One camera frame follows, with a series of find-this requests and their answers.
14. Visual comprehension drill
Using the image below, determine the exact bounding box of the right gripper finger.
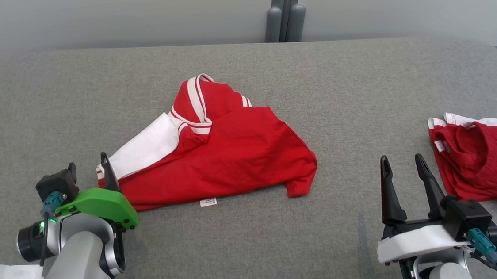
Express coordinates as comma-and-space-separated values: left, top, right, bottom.
375, 155, 413, 227
410, 153, 449, 221

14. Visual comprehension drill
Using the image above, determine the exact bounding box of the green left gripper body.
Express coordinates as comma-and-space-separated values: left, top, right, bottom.
54, 185, 142, 231

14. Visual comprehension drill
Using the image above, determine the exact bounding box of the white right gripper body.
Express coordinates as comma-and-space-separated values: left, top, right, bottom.
375, 214, 473, 269

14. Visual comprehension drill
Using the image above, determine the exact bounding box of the red shirt with white trim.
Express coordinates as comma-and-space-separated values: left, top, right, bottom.
421, 111, 497, 214

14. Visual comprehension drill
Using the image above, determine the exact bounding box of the red jersey with white stripes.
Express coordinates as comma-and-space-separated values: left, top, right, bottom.
93, 66, 324, 225

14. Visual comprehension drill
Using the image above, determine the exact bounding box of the white tape strip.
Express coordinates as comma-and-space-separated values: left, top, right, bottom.
0, 262, 46, 279

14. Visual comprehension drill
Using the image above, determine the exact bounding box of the left teal connector black cable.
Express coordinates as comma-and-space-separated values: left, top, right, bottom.
36, 190, 67, 269

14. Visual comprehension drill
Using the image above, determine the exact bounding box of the grey metal post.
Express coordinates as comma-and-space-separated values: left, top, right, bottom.
264, 0, 307, 46

